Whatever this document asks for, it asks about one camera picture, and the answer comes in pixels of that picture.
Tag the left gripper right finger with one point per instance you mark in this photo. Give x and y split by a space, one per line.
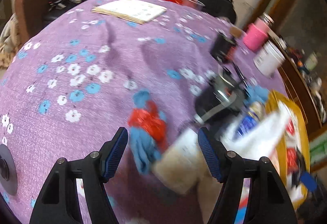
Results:
268 200

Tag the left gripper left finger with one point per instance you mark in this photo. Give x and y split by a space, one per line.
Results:
58 201

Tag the white cloth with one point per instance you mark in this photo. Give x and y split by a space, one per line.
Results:
262 139

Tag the cream facial tissue pack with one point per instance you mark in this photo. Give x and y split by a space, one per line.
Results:
182 165

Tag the blue towel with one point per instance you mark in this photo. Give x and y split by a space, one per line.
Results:
143 147

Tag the red plastic bag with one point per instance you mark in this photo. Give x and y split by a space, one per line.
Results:
149 119

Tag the yellow cardboard box lid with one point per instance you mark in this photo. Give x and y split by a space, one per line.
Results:
294 138

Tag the black electric motor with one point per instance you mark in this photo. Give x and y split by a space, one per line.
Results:
223 96

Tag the white plastic jar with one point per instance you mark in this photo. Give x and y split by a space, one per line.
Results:
268 59

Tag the purple floral tablecloth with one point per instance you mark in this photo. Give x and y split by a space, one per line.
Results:
71 86

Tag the dark bottle with cork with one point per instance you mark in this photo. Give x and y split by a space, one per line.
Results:
223 47

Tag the blanket on chair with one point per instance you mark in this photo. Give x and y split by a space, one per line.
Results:
10 42

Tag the pink sleeved thermos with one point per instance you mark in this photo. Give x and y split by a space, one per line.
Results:
257 32

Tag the brown armchair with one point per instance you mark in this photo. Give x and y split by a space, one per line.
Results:
41 1

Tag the paper notebook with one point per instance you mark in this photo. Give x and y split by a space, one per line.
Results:
136 11

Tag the clear plastic cup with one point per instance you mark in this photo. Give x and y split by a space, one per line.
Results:
195 4

